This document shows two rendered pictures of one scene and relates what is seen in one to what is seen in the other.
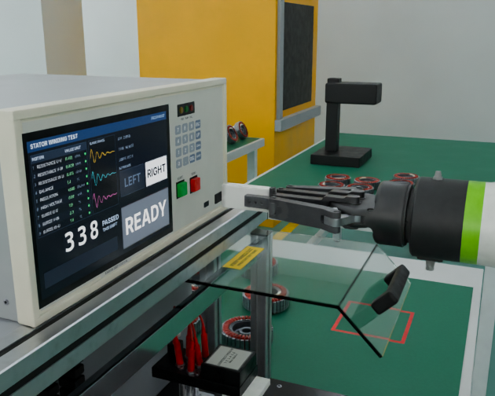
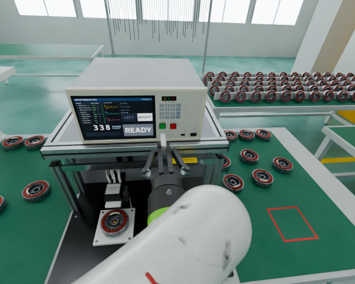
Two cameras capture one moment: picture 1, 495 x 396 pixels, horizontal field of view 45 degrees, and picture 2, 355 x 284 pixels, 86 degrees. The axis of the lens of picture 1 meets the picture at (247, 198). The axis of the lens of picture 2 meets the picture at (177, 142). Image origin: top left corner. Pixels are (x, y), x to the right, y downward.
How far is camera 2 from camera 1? 0.70 m
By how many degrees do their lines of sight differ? 56
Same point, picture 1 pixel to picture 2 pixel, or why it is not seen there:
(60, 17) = (349, 10)
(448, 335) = (313, 262)
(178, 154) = (162, 114)
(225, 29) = not seen: outside the picture
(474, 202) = (152, 216)
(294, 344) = (243, 200)
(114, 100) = (115, 91)
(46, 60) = (328, 32)
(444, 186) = (160, 198)
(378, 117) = not seen: outside the picture
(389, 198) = (155, 182)
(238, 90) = not seen: outside the picture
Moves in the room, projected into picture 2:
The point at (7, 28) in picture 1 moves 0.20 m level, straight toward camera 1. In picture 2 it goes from (320, 14) to (318, 14)
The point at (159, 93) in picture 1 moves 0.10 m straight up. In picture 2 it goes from (146, 91) to (144, 56)
